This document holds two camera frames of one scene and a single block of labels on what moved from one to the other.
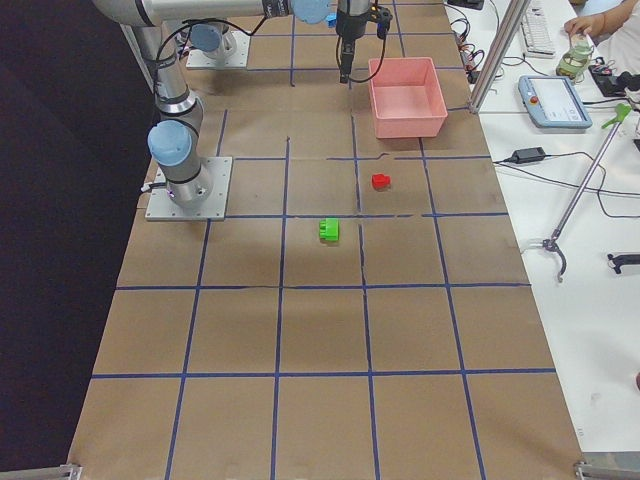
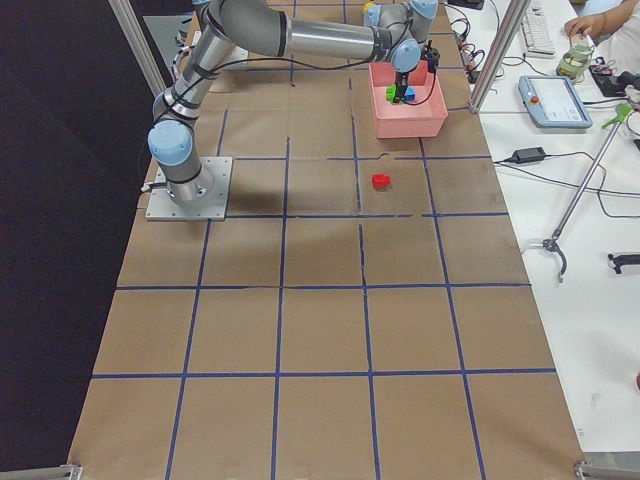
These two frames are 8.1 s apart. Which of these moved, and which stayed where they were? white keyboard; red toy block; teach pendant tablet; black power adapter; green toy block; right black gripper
Moved: right black gripper; green toy block
Stayed: red toy block; white keyboard; black power adapter; teach pendant tablet
